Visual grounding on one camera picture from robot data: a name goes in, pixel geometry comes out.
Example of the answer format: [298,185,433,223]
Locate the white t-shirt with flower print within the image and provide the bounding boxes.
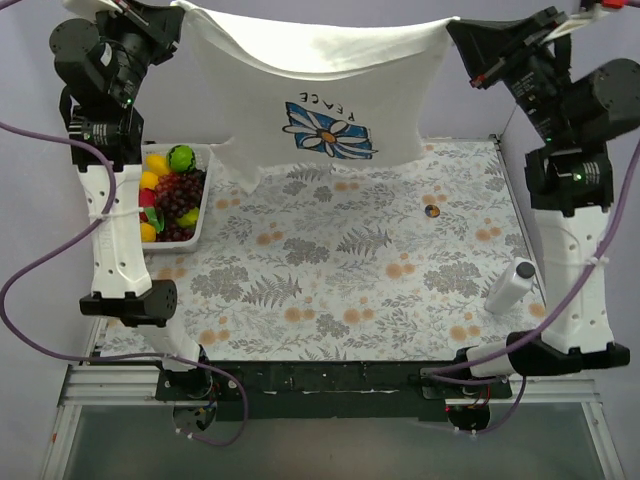
[61,0,462,197]

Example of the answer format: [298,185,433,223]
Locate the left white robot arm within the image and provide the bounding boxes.
[49,1,213,400]

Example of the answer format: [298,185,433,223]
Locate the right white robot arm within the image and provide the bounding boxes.
[420,7,639,398]

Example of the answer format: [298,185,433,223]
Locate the round blue yellow brooch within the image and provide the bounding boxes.
[424,205,441,218]

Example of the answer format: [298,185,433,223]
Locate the yellow toy lemon upper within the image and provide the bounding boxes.
[145,154,172,177]

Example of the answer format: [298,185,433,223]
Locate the yellow toy lemon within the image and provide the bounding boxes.
[139,171,159,190]
[145,154,172,177]

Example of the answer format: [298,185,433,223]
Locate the green toy watermelon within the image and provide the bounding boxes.
[166,145,196,173]

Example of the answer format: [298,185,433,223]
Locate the yellow toy lemon lower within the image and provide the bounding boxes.
[139,171,159,190]

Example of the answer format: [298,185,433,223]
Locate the white plastic fruit basket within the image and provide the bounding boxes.
[138,144,213,253]

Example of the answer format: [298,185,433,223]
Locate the purple toy grape bunch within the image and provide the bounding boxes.
[155,169,206,242]

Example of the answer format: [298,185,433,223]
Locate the red toy dragon fruit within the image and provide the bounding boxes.
[138,188,155,222]

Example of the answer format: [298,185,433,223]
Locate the yellow green toy fruit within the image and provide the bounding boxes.
[176,208,200,229]

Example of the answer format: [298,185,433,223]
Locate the red yellow toy mango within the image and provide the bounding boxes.
[140,223,157,243]

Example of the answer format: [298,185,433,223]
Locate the white bottle with black cap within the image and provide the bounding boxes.
[484,257,536,315]

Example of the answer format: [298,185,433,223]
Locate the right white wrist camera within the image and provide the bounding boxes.
[544,0,639,42]

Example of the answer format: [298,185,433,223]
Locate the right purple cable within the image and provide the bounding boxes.
[424,139,640,435]

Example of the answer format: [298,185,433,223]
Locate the purple cable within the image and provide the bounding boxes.
[424,139,640,435]
[0,121,251,448]

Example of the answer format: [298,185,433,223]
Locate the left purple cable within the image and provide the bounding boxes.
[0,121,251,448]

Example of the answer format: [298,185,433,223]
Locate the aluminium frame rail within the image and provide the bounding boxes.
[58,365,601,406]

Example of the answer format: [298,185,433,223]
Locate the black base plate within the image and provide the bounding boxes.
[155,361,512,422]

